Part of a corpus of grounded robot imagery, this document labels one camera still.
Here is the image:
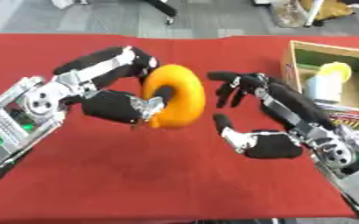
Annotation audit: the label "tan cardboard box green inside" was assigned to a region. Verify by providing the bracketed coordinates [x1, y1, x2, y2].
[280, 39, 359, 135]

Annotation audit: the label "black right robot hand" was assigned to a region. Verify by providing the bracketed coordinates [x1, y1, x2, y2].
[205, 71, 338, 159]

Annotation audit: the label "orange ring toy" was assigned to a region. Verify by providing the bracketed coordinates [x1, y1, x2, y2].
[141, 64, 208, 130]

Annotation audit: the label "white pole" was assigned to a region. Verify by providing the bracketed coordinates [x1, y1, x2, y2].
[303, 0, 327, 28]

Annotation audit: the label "yellow bag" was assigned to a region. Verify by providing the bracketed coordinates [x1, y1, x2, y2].
[300, 0, 356, 22]

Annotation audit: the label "black chair leg with caster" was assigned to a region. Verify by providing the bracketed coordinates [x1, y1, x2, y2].
[144, 0, 180, 25]

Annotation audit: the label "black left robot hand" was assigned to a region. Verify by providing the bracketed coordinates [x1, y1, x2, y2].
[51, 45, 177, 127]

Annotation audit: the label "clear plastic bag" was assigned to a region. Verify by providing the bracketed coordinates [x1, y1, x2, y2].
[270, 0, 310, 29]

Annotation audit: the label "yellow and white bottle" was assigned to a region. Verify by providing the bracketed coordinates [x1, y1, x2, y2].
[303, 61, 355, 103]

